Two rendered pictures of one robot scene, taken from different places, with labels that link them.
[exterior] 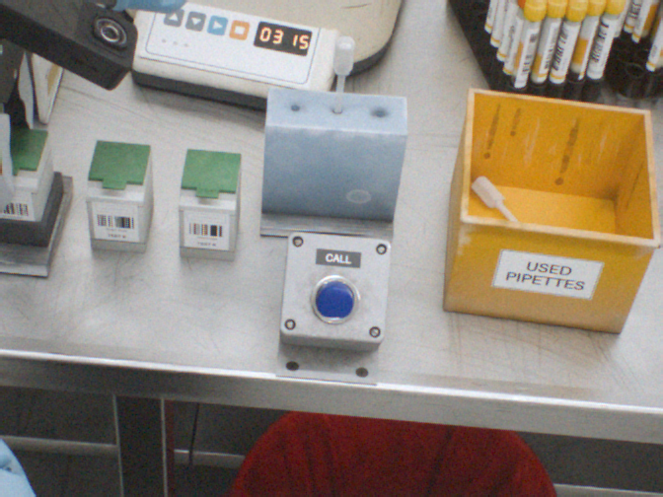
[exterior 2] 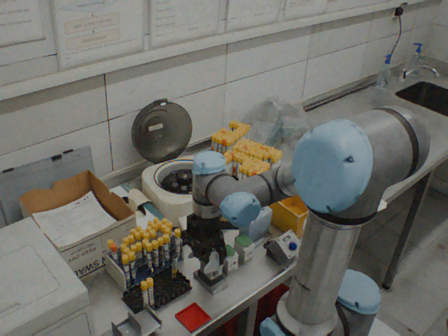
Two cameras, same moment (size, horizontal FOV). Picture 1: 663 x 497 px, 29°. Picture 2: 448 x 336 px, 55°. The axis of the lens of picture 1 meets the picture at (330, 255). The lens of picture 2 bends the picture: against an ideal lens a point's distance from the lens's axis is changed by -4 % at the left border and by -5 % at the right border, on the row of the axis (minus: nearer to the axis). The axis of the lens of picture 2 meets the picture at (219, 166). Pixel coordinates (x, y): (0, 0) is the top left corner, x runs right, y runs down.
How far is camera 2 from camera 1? 0.83 m
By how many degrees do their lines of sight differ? 34
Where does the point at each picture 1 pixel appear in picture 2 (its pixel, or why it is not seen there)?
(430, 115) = not seen: hidden behind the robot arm
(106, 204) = (231, 260)
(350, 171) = (262, 225)
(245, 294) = (262, 262)
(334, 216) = (259, 238)
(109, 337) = (253, 286)
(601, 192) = (291, 204)
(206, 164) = (242, 239)
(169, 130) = not seen: hidden behind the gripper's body
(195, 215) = (247, 251)
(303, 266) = (282, 244)
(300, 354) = (286, 264)
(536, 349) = not seen: hidden behind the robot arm
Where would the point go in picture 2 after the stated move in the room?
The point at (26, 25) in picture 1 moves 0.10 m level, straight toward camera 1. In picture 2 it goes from (226, 223) to (262, 238)
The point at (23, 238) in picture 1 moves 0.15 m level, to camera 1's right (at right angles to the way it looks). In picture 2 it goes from (218, 280) to (258, 257)
